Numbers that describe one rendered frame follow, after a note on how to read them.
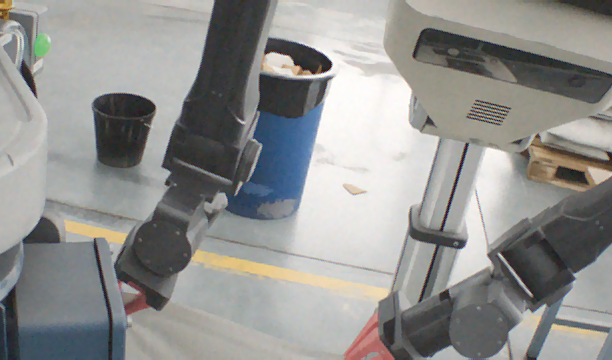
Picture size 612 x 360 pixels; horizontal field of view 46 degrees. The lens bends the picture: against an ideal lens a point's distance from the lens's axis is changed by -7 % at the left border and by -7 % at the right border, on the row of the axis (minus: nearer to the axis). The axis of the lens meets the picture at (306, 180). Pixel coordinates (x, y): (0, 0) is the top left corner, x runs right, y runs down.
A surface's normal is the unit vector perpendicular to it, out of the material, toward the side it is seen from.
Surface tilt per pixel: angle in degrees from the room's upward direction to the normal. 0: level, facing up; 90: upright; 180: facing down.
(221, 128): 109
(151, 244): 87
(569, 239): 94
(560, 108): 130
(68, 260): 1
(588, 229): 94
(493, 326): 76
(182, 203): 9
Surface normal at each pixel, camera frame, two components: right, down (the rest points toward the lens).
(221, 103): -0.27, 0.67
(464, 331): -0.24, 0.15
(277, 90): 0.00, 0.51
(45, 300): 0.17, -0.88
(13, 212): 0.90, 0.33
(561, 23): 0.08, -0.39
